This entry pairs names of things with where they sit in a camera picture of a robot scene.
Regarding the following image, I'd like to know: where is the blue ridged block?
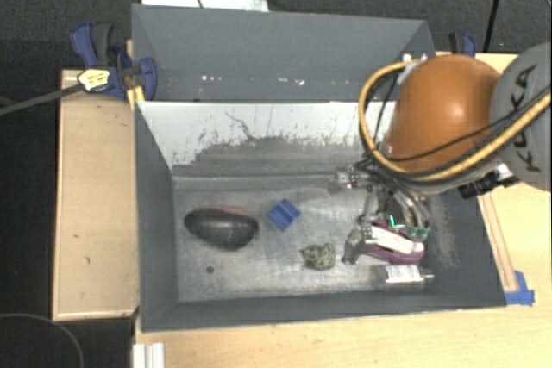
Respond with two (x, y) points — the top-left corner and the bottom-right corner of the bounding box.
(267, 198), (301, 233)

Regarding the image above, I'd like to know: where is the purple and white packet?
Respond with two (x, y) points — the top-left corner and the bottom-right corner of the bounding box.
(368, 221), (427, 265)

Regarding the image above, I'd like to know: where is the olive green toy frog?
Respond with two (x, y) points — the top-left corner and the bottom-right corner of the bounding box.
(300, 242), (337, 271)

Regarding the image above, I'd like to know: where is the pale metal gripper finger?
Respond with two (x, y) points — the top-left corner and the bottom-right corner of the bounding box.
(354, 214), (382, 236)
(342, 229), (375, 265)

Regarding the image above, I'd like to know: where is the grey metal bin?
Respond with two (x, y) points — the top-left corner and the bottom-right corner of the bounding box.
(130, 3), (508, 334)

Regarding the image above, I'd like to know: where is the black cylinder on white bracket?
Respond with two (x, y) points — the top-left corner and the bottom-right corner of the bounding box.
(458, 165), (518, 200)

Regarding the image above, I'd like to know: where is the pale wood board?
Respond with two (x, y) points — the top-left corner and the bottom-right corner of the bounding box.
(52, 68), (141, 321)

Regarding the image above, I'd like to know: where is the silver cylinder with white label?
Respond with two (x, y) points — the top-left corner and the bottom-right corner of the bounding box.
(372, 264), (436, 285)

